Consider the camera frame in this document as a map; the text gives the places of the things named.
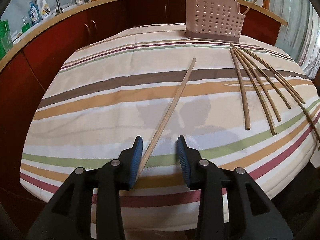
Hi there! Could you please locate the white spray bottle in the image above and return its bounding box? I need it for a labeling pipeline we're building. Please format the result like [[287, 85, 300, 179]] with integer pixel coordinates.
[[41, 0, 51, 19]]

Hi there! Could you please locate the wooden chopstick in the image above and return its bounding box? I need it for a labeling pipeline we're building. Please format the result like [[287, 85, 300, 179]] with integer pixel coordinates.
[[136, 58, 196, 180], [238, 49, 291, 109], [230, 48, 251, 130], [243, 0, 257, 15], [240, 47, 305, 104], [274, 74, 320, 149], [232, 45, 281, 122], [231, 44, 277, 136]]

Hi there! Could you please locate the blue detergent bottle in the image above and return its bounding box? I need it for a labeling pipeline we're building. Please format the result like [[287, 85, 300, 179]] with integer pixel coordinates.
[[29, 2, 41, 26]]

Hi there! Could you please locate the striped tablecloth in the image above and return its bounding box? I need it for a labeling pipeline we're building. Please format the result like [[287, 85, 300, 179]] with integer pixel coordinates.
[[20, 23, 319, 231]]

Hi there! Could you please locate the pink perforated utensil holder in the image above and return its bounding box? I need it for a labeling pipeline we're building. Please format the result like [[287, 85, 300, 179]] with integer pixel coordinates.
[[185, 0, 245, 43]]

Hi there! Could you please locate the green plastic bottle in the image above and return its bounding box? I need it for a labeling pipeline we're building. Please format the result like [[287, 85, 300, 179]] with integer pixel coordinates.
[[0, 20, 13, 59]]

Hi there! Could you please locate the sliding glass door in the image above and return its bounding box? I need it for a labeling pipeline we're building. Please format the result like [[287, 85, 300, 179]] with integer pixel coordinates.
[[269, 0, 319, 79]]

